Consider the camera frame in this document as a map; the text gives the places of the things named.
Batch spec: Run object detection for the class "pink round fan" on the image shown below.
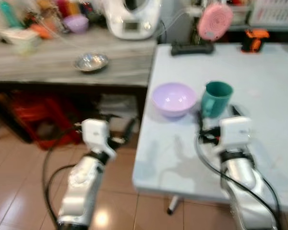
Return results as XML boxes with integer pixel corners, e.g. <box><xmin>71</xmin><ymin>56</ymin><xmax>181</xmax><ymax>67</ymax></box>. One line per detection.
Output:
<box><xmin>198</xmin><ymin>3</ymin><xmax>234</xmax><ymax>42</ymax></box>

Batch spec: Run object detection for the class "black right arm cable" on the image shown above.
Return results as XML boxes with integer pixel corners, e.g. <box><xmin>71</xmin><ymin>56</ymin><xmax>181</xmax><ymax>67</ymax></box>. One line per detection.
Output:
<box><xmin>194</xmin><ymin>130</ymin><xmax>283</xmax><ymax>229</ymax></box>

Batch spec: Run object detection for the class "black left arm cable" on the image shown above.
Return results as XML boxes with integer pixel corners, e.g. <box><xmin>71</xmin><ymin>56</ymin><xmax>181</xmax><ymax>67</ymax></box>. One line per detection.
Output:
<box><xmin>41</xmin><ymin>127</ymin><xmax>87</xmax><ymax>228</ymax></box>

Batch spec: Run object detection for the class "green plastic mug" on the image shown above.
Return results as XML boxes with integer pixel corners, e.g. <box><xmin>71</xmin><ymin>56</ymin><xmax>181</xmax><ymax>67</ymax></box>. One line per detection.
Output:
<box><xmin>201</xmin><ymin>81</ymin><xmax>234</xmax><ymax>119</ymax></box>

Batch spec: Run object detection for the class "red plastic crate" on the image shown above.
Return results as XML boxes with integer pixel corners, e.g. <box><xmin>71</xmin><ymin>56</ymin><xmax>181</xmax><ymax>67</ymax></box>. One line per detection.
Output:
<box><xmin>9</xmin><ymin>90</ymin><xmax>85</xmax><ymax>146</ymax></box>

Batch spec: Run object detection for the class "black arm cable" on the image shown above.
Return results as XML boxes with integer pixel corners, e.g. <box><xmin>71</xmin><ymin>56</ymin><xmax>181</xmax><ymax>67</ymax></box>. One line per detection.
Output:
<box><xmin>41</xmin><ymin>127</ymin><xmax>87</xmax><ymax>228</ymax></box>
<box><xmin>194</xmin><ymin>130</ymin><xmax>283</xmax><ymax>229</ymax></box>

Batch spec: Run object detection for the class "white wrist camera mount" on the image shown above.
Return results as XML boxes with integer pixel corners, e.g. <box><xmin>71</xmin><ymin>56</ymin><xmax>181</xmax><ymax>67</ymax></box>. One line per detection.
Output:
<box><xmin>215</xmin><ymin>116</ymin><xmax>253</xmax><ymax>155</ymax></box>
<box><xmin>76</xmin><ymin>118</ymin><xmax>112</xmax><ymax>155</ymax></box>

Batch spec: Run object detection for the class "white kitchen appliance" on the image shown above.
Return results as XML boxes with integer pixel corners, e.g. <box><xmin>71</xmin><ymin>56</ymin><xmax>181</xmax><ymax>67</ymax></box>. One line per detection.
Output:
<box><xmin>104</xmin><ymin>0</ymin><xmax>162</xmax><ymax>41</ymax></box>

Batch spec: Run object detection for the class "grey wooden counter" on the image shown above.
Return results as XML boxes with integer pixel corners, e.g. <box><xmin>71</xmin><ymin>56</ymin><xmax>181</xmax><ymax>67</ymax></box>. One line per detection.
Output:
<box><xmin>0</xmin><ymin>26</ymin><xmax>158</xmax><ymax>89</ymax></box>

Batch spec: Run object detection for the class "white plastic basket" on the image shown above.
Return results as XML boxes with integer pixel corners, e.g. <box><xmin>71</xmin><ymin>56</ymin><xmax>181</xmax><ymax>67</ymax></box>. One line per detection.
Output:
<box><xmin>249</xmin><ymin>0</ymin><xmax>288</xmax><ymax>27</ymax></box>

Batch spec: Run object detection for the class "large lilac plastic bowl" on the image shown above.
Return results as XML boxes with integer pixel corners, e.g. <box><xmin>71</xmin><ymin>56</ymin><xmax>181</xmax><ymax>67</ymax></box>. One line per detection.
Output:
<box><xmin>151</xmin><ymin>82</ymin><xmax>198</xmax><ymax>119</ymax></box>

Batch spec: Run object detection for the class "white table leg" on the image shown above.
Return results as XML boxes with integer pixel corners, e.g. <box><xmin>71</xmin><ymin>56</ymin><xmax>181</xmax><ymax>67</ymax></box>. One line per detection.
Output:
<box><xmin>167</xmin><ymin>195</ymin><xmax>180</xmax><ymax>215</ymax></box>

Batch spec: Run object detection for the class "orange and black tool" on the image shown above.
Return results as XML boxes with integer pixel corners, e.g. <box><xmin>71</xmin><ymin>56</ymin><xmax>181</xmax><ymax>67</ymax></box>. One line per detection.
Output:
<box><xmin>240</xmin><ymin>28</ymin><xmax>270</xmax><ymax>53</ymax></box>

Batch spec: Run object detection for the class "white lidded container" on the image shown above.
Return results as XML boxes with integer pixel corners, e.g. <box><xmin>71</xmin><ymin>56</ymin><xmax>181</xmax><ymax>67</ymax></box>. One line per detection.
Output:
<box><xmin>0</xmin><ymin>27</ymin><xmax>42</xmax><ymax>54</ymax></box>

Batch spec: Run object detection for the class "stainless steel bowl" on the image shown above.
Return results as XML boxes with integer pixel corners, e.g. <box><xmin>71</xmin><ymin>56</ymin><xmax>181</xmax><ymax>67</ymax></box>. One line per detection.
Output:
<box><xmin>72</xmin><ymin>52</ymin><xmax>109</xmax><ymax>73</ymax></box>

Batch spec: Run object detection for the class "small purple bowl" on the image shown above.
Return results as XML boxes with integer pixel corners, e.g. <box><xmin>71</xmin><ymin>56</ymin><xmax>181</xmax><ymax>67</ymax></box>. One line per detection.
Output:
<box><xmin>63</xmin><ymin>14</ymin><xmax>90</xmax><ymax>34</ymax></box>

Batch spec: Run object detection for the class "black fan base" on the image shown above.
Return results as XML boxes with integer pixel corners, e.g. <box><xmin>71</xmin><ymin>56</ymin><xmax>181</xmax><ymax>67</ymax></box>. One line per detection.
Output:
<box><xmin>170</xmin><ymin>42</ymin><xmax>215</xmax><ymax>57</ymax></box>

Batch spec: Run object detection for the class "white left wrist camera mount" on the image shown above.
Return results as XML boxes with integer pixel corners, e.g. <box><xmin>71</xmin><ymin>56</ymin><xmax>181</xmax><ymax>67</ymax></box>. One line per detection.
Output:
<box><xmin>76</xmin><ymin>118</ymin><xmax>112</xmax><ymax>155</ymax></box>

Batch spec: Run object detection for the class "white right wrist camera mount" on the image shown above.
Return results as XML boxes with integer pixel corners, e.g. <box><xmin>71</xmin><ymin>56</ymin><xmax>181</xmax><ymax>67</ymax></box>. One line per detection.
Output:
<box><xmin>215</xmin><ymin>116</ymin><xmax>253</xmax><ymax>155</ymax></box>

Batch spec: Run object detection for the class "teal bottle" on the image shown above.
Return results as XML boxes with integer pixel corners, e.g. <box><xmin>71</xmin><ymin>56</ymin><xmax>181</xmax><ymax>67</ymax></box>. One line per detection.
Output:
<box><xmin>0</xmin><ymin>0</ymin><xmax>25</xmax><ymax>29</ymax></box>

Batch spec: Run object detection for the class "orange small item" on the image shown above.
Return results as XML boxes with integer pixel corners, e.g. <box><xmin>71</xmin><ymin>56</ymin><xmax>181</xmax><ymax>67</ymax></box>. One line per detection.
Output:
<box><xmin>30</xmin><ymin>23</ymin><xmax>52</xmax><ymax>40</ymax></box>

